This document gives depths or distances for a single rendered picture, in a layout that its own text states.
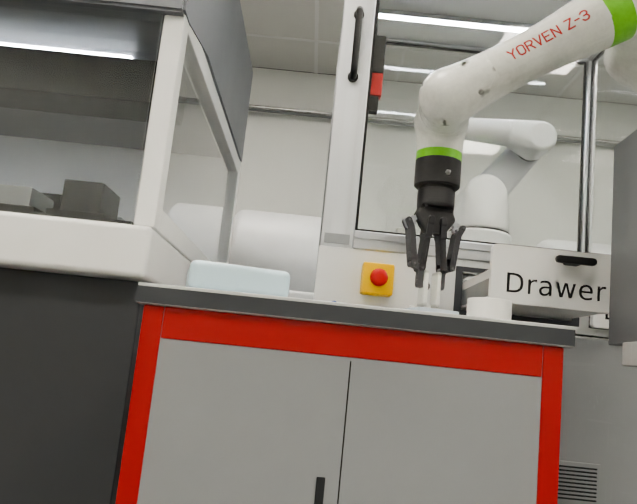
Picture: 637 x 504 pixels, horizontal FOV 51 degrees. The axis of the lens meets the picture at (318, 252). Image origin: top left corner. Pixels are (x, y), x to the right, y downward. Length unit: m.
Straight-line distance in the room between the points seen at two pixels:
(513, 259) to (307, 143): 3.76
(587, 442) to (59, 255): 1.20
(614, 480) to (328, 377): 0.91
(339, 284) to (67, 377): 0.62
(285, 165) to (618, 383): 3.59
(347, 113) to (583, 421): 0.90
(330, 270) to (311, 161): 3.39
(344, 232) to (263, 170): 3.36
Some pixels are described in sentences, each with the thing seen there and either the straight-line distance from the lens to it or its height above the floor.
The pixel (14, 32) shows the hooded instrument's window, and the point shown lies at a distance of 1.59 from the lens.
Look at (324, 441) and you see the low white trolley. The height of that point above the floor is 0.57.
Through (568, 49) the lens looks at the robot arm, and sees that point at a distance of 1.34.
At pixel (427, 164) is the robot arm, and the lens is 1.35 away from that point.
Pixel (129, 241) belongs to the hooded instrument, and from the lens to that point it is 1.36.
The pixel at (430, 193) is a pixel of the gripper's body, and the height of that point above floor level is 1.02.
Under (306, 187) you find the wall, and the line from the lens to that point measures 4.87.
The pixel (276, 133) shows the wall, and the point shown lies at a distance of 4.99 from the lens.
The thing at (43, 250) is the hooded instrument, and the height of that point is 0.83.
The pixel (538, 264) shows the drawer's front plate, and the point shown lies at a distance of 1.32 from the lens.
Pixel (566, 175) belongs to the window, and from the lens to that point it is 1.74.
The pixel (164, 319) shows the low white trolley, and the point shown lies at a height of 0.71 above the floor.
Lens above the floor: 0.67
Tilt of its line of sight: 9 degrees up
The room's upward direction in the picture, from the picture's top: 6 degrees clockwise
